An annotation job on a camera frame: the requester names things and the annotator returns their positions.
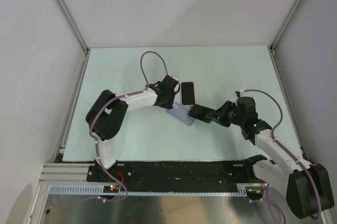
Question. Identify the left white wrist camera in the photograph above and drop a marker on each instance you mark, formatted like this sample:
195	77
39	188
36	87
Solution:
175	79

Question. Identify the small circuit board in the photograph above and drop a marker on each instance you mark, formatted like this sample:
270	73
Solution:
254	193
111	189

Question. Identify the black phone teal frame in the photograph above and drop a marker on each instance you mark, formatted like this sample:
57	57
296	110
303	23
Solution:
201	113

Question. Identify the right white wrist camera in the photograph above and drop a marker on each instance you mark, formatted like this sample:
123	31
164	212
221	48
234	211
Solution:
239	93

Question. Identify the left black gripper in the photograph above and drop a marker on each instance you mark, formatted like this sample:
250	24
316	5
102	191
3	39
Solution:
169	105

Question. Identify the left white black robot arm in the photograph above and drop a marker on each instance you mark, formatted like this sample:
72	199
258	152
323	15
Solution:
106	116

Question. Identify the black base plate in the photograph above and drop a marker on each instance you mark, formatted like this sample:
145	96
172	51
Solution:
159	172

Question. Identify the right aluminium frame post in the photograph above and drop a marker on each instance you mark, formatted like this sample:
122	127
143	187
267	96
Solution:
290	16

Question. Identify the grey slotted cable duct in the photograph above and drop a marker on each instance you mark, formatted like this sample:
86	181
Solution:
102	189

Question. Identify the lilac phone case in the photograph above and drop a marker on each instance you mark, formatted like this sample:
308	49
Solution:
181	113

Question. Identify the left small circuit board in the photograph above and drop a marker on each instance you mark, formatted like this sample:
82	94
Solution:
111	189

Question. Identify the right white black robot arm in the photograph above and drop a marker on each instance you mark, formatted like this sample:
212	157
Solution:
306	186

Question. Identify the pink phone case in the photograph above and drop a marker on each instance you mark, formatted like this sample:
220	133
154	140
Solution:
188	105

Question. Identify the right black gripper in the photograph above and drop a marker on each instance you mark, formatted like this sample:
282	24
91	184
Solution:
217	116

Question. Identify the black phone purple frame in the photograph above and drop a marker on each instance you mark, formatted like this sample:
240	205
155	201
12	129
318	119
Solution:
188	93

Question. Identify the aluminium frame post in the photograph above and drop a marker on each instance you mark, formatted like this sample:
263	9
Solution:
72	24
290	16

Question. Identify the right small circuit board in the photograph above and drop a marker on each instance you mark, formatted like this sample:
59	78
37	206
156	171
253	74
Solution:
254	193

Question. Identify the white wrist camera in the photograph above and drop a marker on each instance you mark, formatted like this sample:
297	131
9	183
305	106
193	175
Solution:
175	79
239	93

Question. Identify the left aluminium frame post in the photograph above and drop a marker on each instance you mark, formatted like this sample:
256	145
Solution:
72	24

